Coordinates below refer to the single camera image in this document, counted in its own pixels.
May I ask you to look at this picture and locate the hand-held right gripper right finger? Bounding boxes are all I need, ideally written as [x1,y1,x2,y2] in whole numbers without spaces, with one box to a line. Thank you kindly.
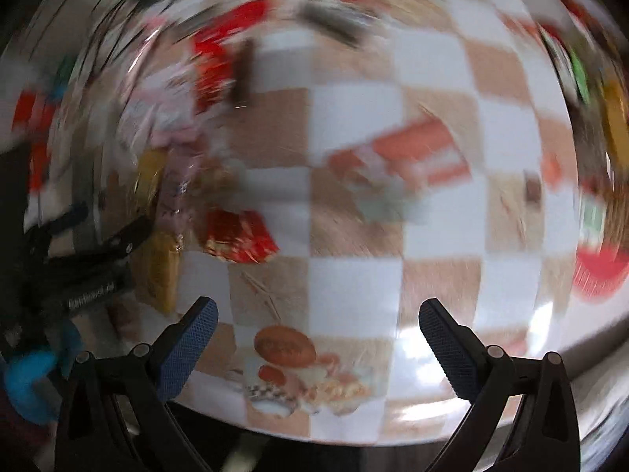
[417,298,581,472]

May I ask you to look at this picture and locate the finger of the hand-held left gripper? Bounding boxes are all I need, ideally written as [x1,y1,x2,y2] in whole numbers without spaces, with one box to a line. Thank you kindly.
[24,203,90,253]
[45,215,154,277]

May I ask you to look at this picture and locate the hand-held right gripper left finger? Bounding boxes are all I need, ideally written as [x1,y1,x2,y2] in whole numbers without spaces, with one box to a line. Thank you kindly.
[55,296,219,472]

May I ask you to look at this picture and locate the clear plastic container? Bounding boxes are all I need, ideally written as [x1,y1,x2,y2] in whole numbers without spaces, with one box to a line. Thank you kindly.
[49,0,259,316]

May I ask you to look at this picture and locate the dark snack packet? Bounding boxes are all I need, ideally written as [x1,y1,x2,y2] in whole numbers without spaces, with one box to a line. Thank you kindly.
[300,0,369,47]

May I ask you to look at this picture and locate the person's left hand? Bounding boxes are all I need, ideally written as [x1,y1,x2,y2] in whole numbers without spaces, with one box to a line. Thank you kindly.
[4,322,84,424]

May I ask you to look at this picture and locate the yellow snack packet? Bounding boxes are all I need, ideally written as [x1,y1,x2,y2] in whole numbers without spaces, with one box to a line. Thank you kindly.
[132,233,185,313]
[132,150,168,202]

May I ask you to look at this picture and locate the small red snack packet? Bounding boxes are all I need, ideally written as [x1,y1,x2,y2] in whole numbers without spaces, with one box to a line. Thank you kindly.
[202,209,281,264]

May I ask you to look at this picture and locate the red orange packet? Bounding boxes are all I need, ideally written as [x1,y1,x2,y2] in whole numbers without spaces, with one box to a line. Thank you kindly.
[12,89,56,192]

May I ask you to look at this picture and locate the checkered printed tablecloth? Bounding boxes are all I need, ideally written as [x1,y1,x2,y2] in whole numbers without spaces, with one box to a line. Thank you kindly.
[29,0,629,446]

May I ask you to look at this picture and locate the pink snack packet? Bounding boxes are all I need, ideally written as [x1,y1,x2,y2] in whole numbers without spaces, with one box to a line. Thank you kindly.
[123,66,210,207]

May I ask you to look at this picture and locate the pile of assorted snack packets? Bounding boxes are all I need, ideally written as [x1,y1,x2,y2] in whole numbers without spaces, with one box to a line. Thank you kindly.
[541,5,629,306]

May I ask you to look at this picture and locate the red and white snack packet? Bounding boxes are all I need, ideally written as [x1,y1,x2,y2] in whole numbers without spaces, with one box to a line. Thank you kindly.
[327,120,470,197]

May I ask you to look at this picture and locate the dark brown snack bar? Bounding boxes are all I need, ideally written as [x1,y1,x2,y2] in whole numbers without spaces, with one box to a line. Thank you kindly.
[233,39,256,109]

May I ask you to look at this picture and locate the large red snack packet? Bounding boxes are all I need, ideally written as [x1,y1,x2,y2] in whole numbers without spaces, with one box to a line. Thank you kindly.
[191,0,271,109]

